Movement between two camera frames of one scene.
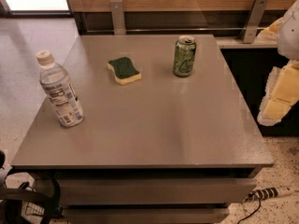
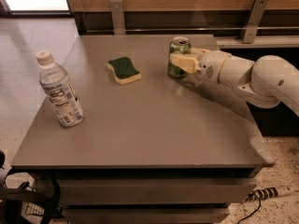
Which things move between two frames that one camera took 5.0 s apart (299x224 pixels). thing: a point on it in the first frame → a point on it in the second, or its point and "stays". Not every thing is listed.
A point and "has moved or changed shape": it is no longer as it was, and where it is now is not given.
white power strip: [269, 192] stays
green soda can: [184, 57] has moved or changed shape
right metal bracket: [255, 19] stays
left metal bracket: [118, 17] stays
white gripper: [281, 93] → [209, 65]
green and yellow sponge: [124, 71] stays
